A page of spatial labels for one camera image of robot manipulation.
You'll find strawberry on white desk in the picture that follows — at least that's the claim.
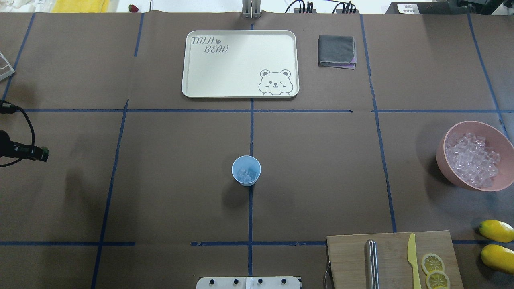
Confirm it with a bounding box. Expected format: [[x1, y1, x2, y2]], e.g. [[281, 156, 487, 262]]
[[127, 4, 139, 13]]

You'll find black power box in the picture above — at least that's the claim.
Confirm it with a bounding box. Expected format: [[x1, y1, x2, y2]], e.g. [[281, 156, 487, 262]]
[[385, 1, 457, 15]]

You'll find pile of ice cubes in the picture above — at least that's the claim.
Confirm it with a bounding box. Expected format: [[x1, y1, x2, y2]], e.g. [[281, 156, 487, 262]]
[[444, 132, 501, 188]]

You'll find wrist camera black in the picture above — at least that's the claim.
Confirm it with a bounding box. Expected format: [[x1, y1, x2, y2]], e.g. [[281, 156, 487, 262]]
[[0, 130, 49, 162]]

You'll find steel muddler black tip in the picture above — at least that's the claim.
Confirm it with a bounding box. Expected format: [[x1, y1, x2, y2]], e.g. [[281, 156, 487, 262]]
[[365, 239, 379, 289]]

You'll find lemon near board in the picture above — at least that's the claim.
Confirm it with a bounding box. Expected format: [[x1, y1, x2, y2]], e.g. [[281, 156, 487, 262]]
[[478, 220, 514, 243]]

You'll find grey folded cloth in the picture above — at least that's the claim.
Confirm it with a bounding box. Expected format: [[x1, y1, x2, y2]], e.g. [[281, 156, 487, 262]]
[[318, 35, 357, 70]]

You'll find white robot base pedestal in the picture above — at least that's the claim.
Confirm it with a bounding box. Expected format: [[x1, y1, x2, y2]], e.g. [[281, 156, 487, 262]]
[[196, 276, 302, 289]]

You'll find light blue cup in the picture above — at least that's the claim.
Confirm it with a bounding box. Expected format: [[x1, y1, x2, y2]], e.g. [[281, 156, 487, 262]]
[[231, 155, 262, 187]]

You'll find cream bear tray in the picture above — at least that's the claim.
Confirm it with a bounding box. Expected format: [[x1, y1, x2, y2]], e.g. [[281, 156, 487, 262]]
[[182, 31, 300, 98]]

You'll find pink bowl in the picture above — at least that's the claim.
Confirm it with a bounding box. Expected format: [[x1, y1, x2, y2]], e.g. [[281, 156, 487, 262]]
[[436, 120, 514, 192]]

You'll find lemon far from board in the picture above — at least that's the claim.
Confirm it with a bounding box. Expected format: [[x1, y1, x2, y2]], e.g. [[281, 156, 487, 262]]
[[480, 244, 514, 275]]

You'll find aluminium frame post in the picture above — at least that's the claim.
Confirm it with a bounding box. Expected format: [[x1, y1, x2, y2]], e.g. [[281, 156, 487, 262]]
[[242, 0, 262, 19]]

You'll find yellow plastic knife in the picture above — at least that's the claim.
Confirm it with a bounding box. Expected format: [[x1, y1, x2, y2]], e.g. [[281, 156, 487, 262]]
[[406, 233, 422, 289]]

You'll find wooden cutting board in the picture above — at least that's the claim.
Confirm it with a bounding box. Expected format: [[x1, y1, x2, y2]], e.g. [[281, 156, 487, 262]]
[[326, 231, 464, 289]]

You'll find white wire cup rack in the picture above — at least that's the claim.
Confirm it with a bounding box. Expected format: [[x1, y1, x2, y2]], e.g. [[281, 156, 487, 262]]
[[0, 52, 15, 81]]

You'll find lemon slices row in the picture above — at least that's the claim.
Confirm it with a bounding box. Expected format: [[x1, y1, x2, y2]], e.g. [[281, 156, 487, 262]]
[[420, 254, 451, 289]]

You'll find ice cube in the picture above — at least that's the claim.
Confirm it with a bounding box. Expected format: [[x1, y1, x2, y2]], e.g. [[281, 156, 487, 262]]
[[236, 168, 257, 183]]

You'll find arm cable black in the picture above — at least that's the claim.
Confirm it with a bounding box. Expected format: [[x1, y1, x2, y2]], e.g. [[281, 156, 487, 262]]
[[0, 101, 35, 168]]

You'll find yellow cloth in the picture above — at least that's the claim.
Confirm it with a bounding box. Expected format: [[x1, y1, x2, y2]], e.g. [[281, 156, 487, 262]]
[[51, 0, 110, 13]]

